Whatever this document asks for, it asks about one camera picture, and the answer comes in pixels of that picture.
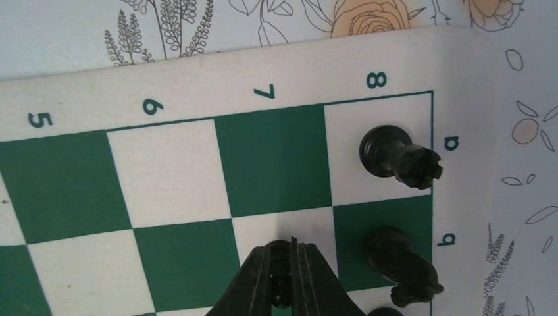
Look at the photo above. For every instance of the green white chessboard mat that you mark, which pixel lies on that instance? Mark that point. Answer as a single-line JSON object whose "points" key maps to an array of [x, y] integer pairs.
{"points": [[140, 190]]}

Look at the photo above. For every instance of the black chess piece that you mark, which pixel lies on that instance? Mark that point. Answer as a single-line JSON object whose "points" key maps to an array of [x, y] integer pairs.
{"points": [[388, 151], [280, 276], [388, 251], [385, 311]]}

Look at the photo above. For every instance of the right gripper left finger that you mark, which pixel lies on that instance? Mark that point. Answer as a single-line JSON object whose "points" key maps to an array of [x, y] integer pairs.
{"points": [[250, 291]]}

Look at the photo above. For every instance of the black chess piece in tin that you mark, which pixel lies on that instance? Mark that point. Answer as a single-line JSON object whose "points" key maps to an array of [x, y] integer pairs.
{"points": [[280, 276]]}

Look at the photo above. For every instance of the floral patterned table mat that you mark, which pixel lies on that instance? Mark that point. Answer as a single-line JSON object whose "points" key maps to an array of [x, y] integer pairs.
{"points": [[47, 38]]}

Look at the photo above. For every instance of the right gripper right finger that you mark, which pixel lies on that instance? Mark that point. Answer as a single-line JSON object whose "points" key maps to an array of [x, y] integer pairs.
{"points": [[315, 288]]}

